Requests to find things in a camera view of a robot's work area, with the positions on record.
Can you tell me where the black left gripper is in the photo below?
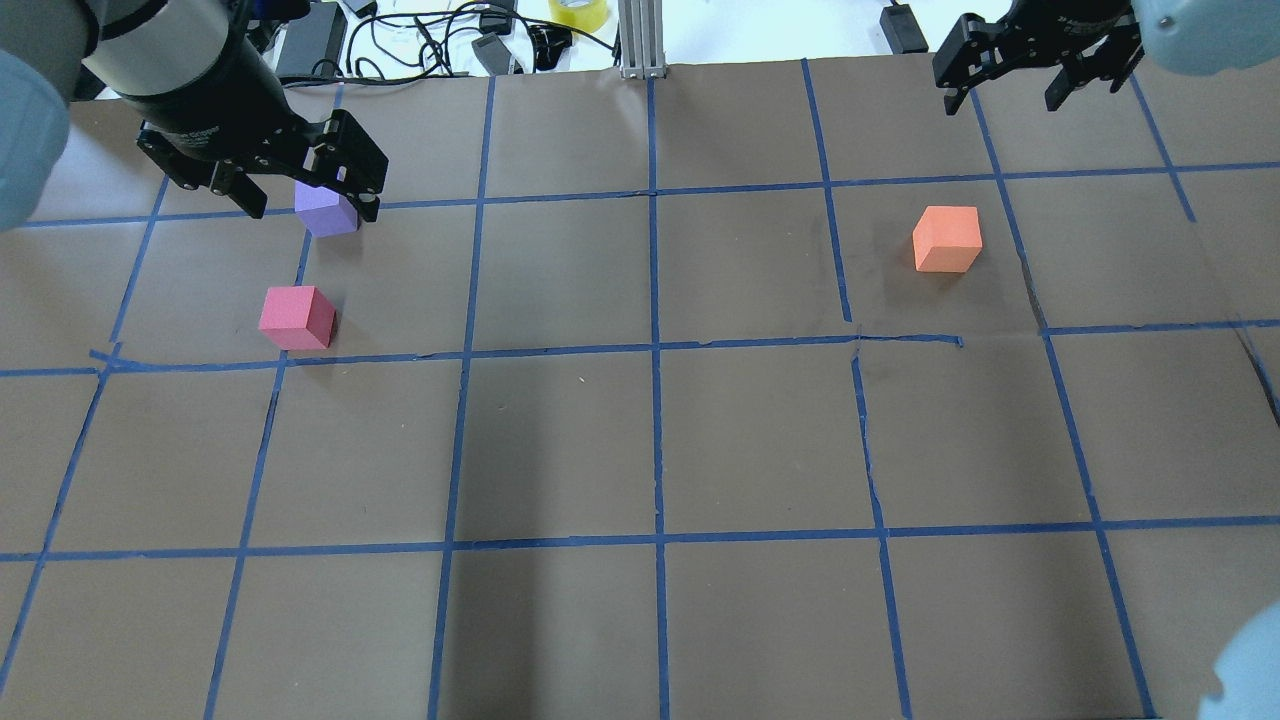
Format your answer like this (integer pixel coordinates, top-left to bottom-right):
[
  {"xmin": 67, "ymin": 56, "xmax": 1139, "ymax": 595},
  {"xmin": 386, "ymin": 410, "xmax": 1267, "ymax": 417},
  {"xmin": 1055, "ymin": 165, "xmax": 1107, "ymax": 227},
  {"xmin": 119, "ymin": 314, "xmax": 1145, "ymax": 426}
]
[{"xmin": 116, "ymin": 28, "xmax": 389, "ymax": 223}]

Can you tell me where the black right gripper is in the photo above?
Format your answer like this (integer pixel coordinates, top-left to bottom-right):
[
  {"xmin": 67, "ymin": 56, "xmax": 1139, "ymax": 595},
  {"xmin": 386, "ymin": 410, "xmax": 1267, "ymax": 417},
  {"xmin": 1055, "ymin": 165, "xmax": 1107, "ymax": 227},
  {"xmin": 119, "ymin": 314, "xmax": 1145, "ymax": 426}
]
[{"xmin": 932, "ymin": 1, "xmax": 1143, "ymax": 117}]

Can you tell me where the orange foam block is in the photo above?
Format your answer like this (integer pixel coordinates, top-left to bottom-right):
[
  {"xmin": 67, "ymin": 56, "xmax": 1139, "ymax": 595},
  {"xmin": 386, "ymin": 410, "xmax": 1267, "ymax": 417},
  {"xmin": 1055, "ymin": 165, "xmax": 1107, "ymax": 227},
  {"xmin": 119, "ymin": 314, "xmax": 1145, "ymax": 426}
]
[{"xmin": 911, "ymin": 205, "xmax": 984, "ymax": 274}]

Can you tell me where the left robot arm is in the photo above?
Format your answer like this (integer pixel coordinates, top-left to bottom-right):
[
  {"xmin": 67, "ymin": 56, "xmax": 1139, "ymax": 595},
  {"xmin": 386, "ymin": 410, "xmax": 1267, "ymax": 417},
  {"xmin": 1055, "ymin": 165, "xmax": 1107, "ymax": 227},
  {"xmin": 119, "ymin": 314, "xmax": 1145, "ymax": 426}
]
[{"xmin": 1, "ymin": 1, "xmax": 389, "ymax": 231}]

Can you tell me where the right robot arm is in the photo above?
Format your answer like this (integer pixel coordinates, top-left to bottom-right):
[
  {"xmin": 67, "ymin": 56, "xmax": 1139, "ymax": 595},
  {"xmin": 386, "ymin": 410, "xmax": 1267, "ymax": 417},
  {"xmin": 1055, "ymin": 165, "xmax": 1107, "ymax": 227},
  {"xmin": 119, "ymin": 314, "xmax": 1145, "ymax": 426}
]
[{"xmin": 932, "ymin": 1, "xmax": 1279, "ymax": 115}]

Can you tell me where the purple foam block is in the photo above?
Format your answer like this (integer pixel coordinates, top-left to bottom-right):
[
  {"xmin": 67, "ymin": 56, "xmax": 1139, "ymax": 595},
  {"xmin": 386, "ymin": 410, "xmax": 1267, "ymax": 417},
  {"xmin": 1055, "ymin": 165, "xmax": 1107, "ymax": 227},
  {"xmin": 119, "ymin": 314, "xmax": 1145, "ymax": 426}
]
[{"xmin": 293, "ymin": 181, "xmax": 361, "ymax": 238}]

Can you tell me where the small black adapter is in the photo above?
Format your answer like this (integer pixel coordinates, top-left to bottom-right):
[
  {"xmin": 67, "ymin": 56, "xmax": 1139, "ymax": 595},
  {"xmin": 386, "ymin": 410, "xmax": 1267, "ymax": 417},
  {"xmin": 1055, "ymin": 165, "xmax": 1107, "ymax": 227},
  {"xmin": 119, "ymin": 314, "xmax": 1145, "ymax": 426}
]
[{"xmin": 879, "ymin": 1, "xmax": 931, "ymax": 55}]

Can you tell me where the black power adapter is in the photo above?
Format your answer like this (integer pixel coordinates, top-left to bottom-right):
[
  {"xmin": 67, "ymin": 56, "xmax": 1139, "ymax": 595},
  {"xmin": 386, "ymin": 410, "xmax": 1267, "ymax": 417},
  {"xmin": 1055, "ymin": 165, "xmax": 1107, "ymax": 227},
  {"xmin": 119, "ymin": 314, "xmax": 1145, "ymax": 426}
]
[{"xmin": 275, "ymin": 1, "xmax": 347, "ymax": 85}]

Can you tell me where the pink foam block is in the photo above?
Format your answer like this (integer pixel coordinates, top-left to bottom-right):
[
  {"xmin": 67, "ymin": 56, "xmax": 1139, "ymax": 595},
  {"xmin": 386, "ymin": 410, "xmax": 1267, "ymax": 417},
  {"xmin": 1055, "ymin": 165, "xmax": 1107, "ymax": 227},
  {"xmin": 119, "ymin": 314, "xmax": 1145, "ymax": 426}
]
[{"xmin": 259, "ymin": 286, "xmax": 337, "ymax": 352}]

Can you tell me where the yellow tape roll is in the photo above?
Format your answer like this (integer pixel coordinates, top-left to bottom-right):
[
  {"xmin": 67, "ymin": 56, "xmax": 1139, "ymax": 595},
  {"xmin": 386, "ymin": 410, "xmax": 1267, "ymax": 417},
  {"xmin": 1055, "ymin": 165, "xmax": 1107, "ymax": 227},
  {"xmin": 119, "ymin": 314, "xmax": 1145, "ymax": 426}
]
[{"xmin": 547, "ymin": 0, "xmax": 609, "ymax": 35}]

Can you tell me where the aluminium frame post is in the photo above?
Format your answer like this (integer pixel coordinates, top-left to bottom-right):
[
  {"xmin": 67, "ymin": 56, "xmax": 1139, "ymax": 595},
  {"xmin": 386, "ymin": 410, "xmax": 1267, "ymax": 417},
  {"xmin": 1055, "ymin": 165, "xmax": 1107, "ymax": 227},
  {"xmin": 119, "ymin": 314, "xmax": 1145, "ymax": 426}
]
[{"xmin": 617, "ymin": 0, "xmax": 668, "ymax": 79}]

